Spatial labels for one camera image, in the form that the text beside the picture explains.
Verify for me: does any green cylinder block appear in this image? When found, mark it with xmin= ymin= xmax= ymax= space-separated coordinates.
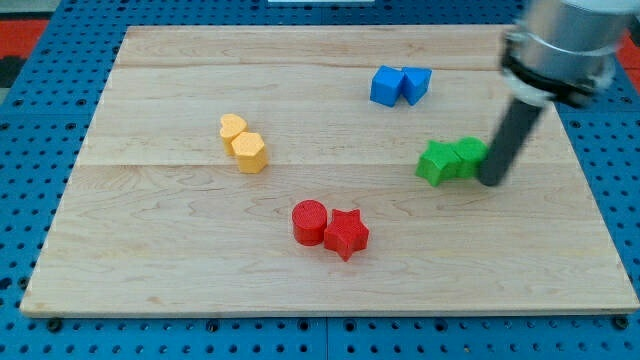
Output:
xmin=453 ymin=137 xmax=488 ymax=179

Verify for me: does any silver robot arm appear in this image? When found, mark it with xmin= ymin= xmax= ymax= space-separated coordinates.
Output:
xmin=501 ymin=0 xmax=639 ymax=108

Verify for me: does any blue cube block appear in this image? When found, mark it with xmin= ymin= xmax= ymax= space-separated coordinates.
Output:
xmin=370 ymin=66 xmax=405 ymax=107

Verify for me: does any light wooden board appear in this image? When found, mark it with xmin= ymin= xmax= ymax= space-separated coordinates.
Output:
xmin=21 ymin=25 xmax=639 ymax=318

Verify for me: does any red cylinder block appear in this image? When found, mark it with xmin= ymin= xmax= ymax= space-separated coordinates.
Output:
xmin=291 ymin=199 xmax=328 ymax=246

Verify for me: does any red star block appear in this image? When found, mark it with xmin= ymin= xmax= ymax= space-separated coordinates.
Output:
xmin=324 ymin=209 xmax=370 ymax=262

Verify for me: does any yellow hexagon block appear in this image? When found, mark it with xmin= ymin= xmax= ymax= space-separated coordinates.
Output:
xmin=231 ymin=132 xmax=268 ymax=174

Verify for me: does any yellow heart block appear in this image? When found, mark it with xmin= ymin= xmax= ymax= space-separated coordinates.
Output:
xmin=219 ymin=113 xmax=248 ymax=156

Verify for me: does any green star block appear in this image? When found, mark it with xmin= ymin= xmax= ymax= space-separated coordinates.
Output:
xmin=415 ymin=140 xmax=461 ymax=187

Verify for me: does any blue triangular block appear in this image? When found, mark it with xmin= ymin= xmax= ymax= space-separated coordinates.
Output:
xmin=401 ymin=67 xmax=432 ymax=106

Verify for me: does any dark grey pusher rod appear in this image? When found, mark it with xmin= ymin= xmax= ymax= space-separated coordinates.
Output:
xmin=477 ymin=98 xmax=543 ymax=187

